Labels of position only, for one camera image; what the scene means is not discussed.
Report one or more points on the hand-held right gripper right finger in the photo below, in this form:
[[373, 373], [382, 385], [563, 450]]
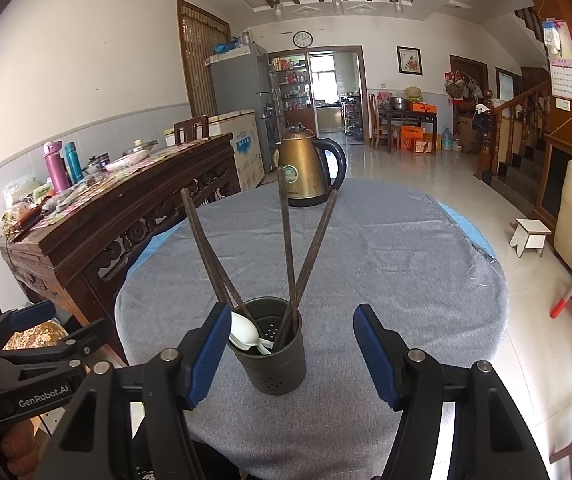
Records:
[[378, 355]]

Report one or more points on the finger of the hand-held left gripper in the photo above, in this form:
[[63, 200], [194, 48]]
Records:
[[30, 312], [80, 342]]

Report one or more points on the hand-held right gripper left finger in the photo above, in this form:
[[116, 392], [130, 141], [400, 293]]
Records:
[[210, 350]]

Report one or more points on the dark grey utensil holder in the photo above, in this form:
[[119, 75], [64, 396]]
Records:
[[271, 370]]

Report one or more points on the person's left hand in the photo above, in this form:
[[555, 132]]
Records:
[[20, 447]]

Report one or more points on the gold patterned cloth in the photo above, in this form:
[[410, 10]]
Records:
[[30, 337]]

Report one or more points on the carved wooden sideboard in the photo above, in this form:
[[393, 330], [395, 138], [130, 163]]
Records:
[[90, 240]]

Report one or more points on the grey tablecloth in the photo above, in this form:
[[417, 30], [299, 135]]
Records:
[[391, 260]]

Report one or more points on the pink insulated bottle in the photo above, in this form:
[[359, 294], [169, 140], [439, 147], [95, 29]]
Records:
[[58, 170]]

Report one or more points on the blue table cover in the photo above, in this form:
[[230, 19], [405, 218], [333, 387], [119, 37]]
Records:
[[471, 232]]

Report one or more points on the teal insulated bottle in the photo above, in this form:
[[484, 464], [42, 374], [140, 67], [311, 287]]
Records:
[[73, 162]]

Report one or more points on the small steel pot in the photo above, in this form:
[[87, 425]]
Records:
[[96, 165]]

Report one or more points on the pink checkered table mat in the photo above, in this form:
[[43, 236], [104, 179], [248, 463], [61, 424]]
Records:
[[115, 170]]

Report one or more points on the steel pot with lid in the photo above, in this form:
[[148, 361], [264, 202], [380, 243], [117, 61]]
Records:
[[138, 147]]

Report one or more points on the white chest freezer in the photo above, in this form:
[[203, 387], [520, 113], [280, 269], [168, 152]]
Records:
[[246, 155]]

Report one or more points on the brass electric kettle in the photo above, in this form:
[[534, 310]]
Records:
[[306, 170]]

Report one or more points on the small white stool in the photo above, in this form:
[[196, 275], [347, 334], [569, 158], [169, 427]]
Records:
[[533, 226]]

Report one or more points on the orange carton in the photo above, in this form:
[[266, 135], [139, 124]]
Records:
[[412, 135]]

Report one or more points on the blue water jug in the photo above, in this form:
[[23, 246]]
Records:
[[446, 140]]

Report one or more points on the dark wooden chair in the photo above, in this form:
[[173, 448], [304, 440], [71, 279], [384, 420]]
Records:
[[190, 121]]

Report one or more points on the dark wooden side table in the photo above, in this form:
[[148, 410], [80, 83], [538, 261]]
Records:
[[408, 116]]

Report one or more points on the wooden stair railing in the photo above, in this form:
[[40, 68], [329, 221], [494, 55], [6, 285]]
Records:
[[486, 135]]

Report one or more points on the flat orange box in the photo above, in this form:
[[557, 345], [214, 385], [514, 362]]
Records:
[[423, 108]]

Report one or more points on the metal bowl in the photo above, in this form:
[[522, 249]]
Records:
[[399, 104]]

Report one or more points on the grey refrigerator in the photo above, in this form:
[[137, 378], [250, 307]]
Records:
[[236, 85]]

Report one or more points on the glass kitchen shelf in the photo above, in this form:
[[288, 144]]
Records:
[[291, 85]]

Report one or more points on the wooden door with bamboo blind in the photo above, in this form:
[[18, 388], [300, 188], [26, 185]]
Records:
[[200, 60]]

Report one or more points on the framed wall picture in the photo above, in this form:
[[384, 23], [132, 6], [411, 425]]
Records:
[[409, 60]]

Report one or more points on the round wall clock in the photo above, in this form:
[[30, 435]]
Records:
[[303, 39]]

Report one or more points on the wall calendar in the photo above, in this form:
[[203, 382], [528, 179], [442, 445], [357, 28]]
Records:
[[565, 82]]

